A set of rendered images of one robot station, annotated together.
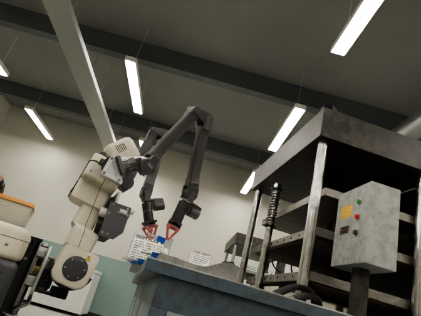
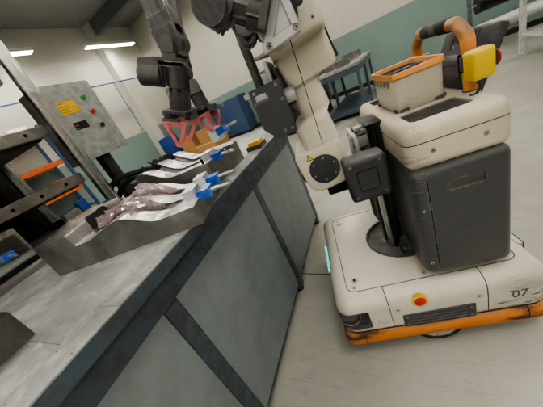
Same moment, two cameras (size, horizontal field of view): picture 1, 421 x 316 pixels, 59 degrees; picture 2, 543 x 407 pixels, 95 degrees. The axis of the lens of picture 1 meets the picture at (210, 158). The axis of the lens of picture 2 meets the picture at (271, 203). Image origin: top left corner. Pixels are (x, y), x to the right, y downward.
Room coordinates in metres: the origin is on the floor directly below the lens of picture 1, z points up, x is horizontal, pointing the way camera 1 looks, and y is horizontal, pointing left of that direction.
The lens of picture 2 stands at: (2.67, 0.79, 1.04)
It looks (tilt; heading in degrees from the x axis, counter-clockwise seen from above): 24 degrees down; 216
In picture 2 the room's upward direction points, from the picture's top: 25 degrees counter-clockwise
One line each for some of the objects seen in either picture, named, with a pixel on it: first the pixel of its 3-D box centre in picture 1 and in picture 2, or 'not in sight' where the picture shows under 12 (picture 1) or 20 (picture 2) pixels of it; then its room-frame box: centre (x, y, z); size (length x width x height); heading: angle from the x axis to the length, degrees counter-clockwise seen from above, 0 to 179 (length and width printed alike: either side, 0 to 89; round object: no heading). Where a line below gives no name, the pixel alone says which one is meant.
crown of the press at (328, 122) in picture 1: (327, 191); not in sight; (2.61, -0.93, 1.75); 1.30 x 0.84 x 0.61; 7
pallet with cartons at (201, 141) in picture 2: not in sight; (202, 147); (-1.88, -3.65, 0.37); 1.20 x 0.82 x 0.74; 98
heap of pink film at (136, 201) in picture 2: not in sight; (132, 201); (2.25, 0.00, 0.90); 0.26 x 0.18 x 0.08; 114
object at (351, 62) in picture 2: not in sight; (349, 81); (-2.70, -0.20, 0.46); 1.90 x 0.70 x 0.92; 0
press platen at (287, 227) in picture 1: (331, 223); not in sight; (2.62, -0.99, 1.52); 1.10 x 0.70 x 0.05; 7
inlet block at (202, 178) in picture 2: (139, 261); (216, 177); (2.09, 0.22, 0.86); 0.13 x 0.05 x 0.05; 114
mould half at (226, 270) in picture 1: (205, 273); (181, 170); (1.91, -0.13, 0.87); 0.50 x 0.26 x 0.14; 97
